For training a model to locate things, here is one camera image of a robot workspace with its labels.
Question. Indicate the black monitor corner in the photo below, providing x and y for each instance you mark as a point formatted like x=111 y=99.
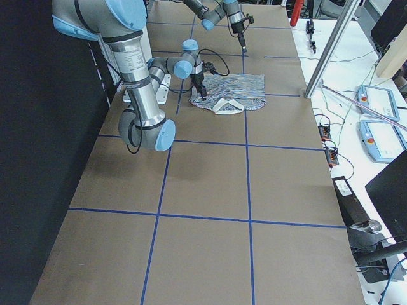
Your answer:
x=387 y=192

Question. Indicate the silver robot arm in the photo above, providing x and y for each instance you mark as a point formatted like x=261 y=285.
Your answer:
x=120 y=25
x=230 y=9

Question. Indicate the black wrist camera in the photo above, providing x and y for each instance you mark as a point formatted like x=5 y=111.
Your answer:
x=249 y=18
x=209 y=67

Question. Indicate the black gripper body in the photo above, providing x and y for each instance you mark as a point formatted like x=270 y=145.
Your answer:
x=198 y=78
x=236 y=28

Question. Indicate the lower orange terminal block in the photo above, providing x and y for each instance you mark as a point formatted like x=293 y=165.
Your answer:
x=331 y=155

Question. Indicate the upper teach pendant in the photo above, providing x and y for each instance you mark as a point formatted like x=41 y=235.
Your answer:
x=378 y=99

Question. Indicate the upper orange terminal block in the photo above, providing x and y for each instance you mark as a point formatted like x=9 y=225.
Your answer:
x=324 y=132

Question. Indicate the black clamp tool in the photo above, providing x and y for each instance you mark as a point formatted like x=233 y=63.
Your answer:
x=310 y=31

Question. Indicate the lower teach pendant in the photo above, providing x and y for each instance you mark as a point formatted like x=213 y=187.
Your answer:
x=383 y=141

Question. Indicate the aluminium frame post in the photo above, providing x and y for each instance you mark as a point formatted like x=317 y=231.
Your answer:
x=333 y=41

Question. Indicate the black box with label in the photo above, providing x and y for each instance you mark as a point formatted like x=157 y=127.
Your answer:
x=352 y=211

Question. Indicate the teach pendant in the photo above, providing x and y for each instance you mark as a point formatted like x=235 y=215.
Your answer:
x=383 y=141
x=378 y=99

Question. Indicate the red cylinder object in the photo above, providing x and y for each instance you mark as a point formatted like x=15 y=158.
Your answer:
x=297 y=8

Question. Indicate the orange terminal block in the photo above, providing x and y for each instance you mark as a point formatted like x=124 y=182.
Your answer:
x=331 y=155
x=324 y=132

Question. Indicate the striped polo shirt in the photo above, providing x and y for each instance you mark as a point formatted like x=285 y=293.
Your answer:
x=231 y=94

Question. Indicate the beige wooden board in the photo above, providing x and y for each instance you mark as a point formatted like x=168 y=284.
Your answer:
x=394 y=57

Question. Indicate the black camera stand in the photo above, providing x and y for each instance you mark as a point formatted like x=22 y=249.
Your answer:
x=375 y=255

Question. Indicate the brown paper table cover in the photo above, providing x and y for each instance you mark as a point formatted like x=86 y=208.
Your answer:
x=241 y=210

